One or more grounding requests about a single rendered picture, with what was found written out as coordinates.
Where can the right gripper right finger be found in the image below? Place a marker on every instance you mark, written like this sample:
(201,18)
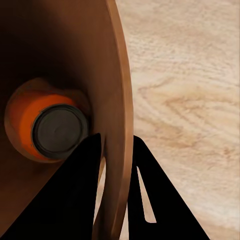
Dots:
(174,219)

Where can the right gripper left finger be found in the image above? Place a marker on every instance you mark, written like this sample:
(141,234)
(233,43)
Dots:
(64,208)

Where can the trash can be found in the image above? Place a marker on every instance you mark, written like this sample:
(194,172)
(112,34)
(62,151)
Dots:
(74,48)

